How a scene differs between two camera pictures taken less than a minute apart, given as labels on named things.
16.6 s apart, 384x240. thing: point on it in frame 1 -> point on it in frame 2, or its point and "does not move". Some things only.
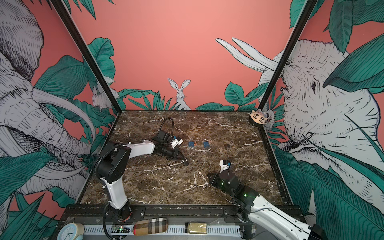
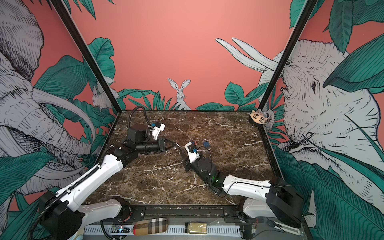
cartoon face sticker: [259, 116] does not move
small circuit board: [121, 228] does not move
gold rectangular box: [196, 227] does not move
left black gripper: [174, 155] -> [162, 144]
